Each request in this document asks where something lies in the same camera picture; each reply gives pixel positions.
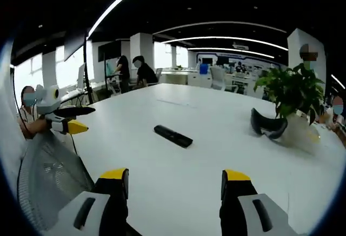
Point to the ceiling light strip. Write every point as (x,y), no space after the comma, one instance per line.
(224,23)
(121,3)
(227,39)

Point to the grey mesh office chair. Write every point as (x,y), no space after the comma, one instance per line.
(51,176)

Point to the white office desk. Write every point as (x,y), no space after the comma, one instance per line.
(186,78)

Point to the black stand pole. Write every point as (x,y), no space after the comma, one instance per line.
(88,79)

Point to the black hanging monitor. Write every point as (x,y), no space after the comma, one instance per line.
(73,45)

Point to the person's upper body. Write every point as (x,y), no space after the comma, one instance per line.
(24,113)

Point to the dark grey headset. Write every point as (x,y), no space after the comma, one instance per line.
(255,122)

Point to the black wall screen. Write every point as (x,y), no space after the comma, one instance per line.
(108,52)

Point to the blue bin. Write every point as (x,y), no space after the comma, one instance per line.
(203,69)

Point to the green potted plant white pot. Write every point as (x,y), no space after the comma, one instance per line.
(292,90)

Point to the white office chair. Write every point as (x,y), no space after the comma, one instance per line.
(217,77)
(158,74)

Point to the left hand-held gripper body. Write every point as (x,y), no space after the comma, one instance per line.
(48,99)

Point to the white desktop monitor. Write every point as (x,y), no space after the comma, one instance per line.
(81,78)

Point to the black remote control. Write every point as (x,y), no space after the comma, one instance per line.
(173,136)

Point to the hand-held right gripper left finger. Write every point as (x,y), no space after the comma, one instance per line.
(113,209)

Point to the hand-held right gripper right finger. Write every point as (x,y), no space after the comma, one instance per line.
(235,209)

